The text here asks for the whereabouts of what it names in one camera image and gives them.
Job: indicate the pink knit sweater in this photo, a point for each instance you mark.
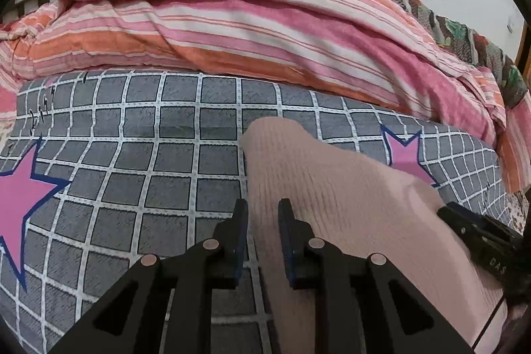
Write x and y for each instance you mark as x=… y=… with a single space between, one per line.
x=332 y=188

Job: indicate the pale floral sheet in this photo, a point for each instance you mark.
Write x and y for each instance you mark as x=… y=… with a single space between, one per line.
x=517 y=213

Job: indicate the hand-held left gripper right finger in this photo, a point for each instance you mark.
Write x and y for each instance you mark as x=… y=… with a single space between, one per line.
x=286 y=229

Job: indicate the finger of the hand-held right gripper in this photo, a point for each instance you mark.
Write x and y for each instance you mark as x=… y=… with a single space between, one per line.
x=477 y=238

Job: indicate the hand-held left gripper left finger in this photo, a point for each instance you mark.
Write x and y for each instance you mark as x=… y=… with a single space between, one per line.
x=239 y=229

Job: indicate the grey checked star bedsheet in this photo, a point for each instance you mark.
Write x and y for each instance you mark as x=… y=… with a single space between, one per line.
x=157 y=155

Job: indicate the wooden door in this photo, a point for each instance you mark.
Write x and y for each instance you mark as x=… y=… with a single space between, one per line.
x=525 y=51

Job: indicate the patchwork floral blanket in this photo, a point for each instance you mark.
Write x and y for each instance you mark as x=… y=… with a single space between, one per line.
x=456 y=30

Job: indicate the white wall socket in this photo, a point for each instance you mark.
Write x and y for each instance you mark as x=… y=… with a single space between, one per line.
x=511 y=24

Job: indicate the pink orange striped quilt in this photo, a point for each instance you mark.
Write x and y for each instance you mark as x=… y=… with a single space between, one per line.
x=257 y=26

